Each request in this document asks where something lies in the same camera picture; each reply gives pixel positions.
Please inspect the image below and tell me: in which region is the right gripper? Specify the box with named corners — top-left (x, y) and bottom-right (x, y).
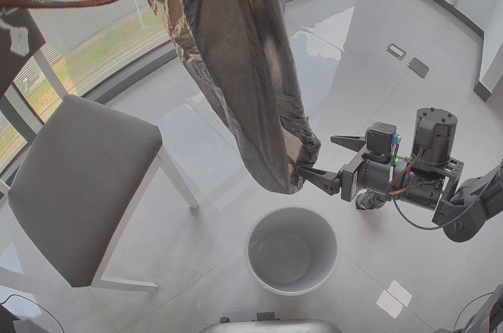
top-left (300, 134), bottom-right (398, 203)

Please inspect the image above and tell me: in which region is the black plastic bag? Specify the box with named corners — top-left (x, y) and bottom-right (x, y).
top-left (145, 0), bottom-right (322, 195)

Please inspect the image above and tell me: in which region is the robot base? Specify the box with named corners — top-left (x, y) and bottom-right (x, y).
top-left (198, 311), bottom-right (339, 333)

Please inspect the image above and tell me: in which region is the white trash bin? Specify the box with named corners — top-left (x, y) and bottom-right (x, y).
top-left (244, 205), bottom-right (340, 293)

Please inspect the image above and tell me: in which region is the crumpled black plastic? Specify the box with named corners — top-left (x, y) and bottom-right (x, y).
top-left (355, 190), bottom-right (388, 211)

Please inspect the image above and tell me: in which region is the grey chair with white legs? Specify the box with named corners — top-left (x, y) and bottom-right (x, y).
top-left (0, 7), bottom-right (199, 291)

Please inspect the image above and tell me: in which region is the window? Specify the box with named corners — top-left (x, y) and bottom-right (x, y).
top-left (0, 0), bottom-right (382, 183)

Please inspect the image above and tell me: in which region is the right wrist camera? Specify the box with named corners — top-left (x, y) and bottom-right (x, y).
top-left (363, 122), bottom-right (401, 163)

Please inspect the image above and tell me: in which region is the black cable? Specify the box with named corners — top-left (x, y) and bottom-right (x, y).
top-left (0, 294), bottom-right (64, 333)
top-left (392, 198), bottom-right (448, 231)
top-left (452, 289), bottom-right (503, 333)

